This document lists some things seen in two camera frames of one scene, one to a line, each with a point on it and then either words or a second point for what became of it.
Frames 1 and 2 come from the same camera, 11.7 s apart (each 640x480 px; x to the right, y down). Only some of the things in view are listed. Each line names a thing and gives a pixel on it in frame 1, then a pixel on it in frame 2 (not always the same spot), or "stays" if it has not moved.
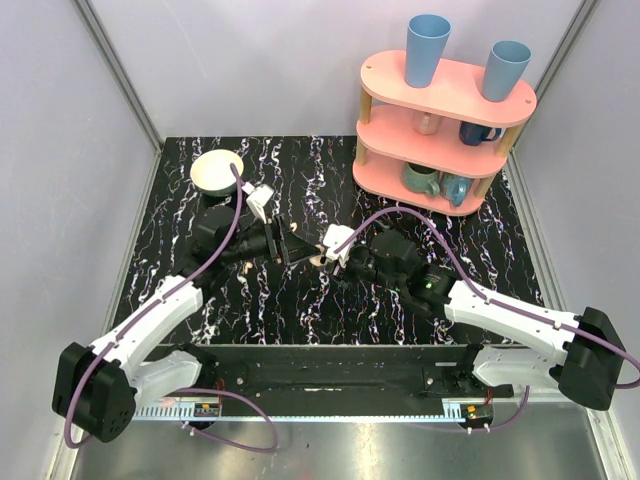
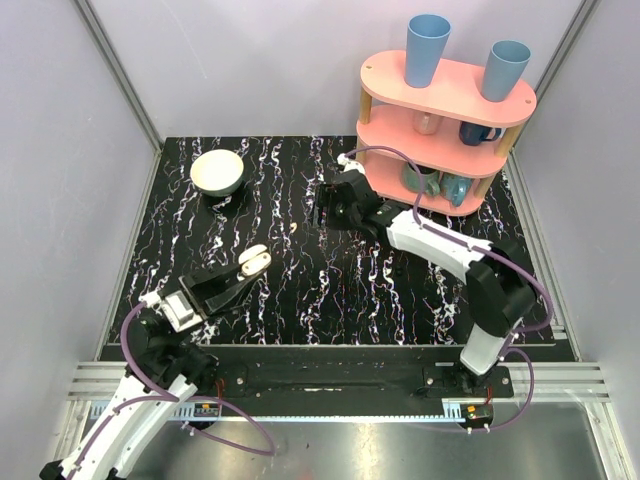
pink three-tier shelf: (434, 148) stays
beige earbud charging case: (316, 260) -> (255, 259)
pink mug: (426, 123) stays
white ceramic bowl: (212, 174) stays
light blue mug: (454, 188) stays
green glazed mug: (421, 179) stays
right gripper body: (362, 265) -> (338, 216)
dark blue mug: (474, 134) stays
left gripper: (277, 240) -> (192, 295)
